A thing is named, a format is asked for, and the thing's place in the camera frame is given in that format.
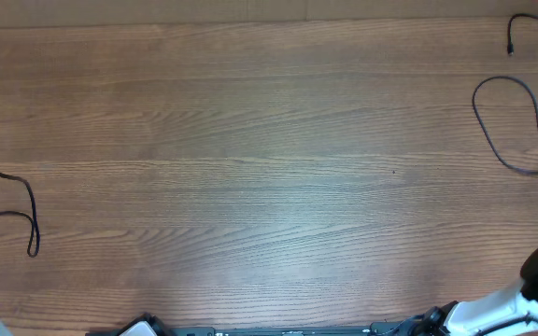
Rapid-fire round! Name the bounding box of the black cable with silver plug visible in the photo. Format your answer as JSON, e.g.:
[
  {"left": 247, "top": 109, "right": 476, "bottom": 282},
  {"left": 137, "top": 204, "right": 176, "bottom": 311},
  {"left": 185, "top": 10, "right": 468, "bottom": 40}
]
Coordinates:
[{"left": 0, "top": 119, "right": 41, "bottom": 262}]

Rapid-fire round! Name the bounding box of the black cable with small plug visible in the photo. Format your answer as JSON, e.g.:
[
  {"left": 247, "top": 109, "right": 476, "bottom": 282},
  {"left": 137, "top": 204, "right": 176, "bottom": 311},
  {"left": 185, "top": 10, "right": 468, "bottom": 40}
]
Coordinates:
[{"left": 471, "top": 75, "right": 538, "bottom": 176}]

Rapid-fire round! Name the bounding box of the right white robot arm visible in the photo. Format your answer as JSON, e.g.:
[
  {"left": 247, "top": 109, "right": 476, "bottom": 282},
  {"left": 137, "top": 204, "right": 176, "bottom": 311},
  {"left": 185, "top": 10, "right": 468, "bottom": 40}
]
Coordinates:
[{"left": 412, "top": 248, "right": 538, "bottom": 336}]

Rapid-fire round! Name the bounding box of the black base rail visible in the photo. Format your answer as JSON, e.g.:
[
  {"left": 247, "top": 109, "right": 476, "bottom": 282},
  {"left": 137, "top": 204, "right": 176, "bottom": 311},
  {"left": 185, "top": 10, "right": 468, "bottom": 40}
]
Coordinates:
[{"left": 85, "top": 312, "right": 419, "bottom": 336}]

